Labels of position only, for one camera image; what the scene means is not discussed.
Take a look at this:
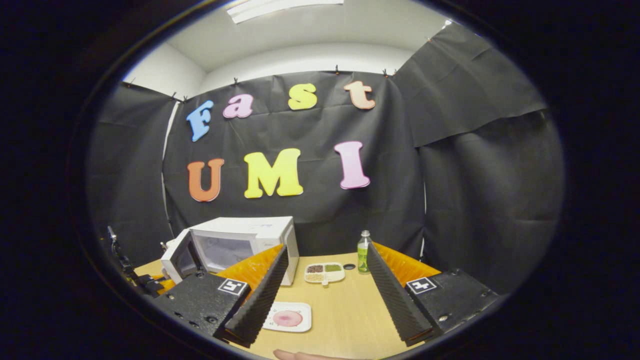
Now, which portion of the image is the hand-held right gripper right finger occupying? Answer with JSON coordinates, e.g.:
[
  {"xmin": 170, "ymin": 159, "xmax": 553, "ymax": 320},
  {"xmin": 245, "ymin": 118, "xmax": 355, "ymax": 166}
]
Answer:
[{"xmin": 366, "ymin": 242, "xmax": 502, "ymax": 347}]

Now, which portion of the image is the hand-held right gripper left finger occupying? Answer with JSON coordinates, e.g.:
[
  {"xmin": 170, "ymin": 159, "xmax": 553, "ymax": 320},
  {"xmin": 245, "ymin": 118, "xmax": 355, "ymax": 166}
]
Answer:
[{"xmin": 149, "ymin": 243, "xmax": 290, "ymax": 350}]

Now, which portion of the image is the pink round food slice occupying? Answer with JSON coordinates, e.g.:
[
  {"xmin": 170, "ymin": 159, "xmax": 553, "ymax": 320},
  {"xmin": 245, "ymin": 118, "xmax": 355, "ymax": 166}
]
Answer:
[{"xmin": 272, "ymin": 310, "xmax": 304, "ymax": 328}]

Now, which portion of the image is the white square plate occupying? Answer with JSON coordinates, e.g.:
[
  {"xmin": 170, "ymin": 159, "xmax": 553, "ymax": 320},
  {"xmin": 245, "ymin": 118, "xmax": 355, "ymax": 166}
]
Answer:
[{"xmin": 263, "ymin": 301, "xmax": 313, "ymax": 334}]

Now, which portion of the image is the white microwave oven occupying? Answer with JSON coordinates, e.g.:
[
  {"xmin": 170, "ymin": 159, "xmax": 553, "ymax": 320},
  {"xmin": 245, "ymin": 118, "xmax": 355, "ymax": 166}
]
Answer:
[{"xmin": 160, "ymin": 216, "xmax": 300, "ymax": 287}]

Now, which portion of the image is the green label drink bottle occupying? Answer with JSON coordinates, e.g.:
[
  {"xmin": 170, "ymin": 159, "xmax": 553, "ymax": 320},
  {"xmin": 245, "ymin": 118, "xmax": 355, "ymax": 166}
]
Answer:
[{"xmin": 357, "ymin": 230, "xmax": 374, "ymax": 274}]

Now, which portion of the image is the white divided grain tray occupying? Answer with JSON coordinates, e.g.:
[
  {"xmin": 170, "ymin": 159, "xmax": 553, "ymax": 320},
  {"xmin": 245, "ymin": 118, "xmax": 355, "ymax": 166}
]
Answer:
[{"xmin": 304, "ymin": 262, "xmax": 346, "ymax": 287}]

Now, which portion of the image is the long ceiling light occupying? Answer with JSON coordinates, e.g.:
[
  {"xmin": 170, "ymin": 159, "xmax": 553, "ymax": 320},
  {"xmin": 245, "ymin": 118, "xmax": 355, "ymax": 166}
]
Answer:
[{"xmin": 226, "ymin": 0, "xmax": 346, "ymax": 25}]

